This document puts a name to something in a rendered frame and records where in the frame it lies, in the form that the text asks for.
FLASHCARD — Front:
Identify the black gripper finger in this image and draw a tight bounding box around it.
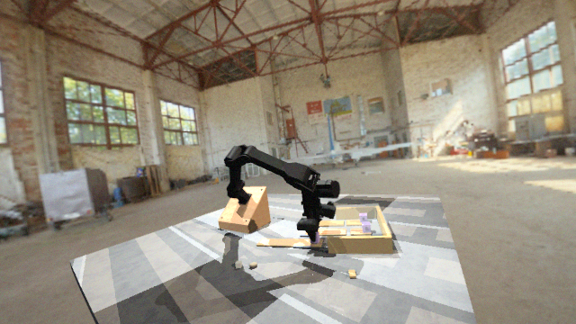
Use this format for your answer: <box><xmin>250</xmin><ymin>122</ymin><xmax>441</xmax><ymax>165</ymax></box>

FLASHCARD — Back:
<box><xmin>317</xmin><ymin>216</ymin><xmax>324</xmax><ymax>232</ymax></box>
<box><xmin>305</xmin><ymin>230</ymin><xmax>317</xmax><ymax>242</ymax></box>

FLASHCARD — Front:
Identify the purple cube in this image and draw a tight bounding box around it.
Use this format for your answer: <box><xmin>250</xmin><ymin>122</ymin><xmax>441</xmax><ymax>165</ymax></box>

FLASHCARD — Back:
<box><xmin>310</xmin><ymin>232</ymin><xmax>320</xmax><ymax>243</ymax></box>

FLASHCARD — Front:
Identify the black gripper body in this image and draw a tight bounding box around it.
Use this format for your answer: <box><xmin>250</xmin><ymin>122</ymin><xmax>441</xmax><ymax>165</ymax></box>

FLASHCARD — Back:
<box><xmin>296</xmin><ymin>197</ymin><xmax>320</xmax><ymax>230</ymax></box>

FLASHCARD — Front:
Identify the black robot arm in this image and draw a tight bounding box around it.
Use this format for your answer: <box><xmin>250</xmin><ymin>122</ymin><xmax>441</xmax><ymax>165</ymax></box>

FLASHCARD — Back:
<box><xmin>224</xmin><ymin>144</ymin><xmax>340</xmax><ymax>219</ymax></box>

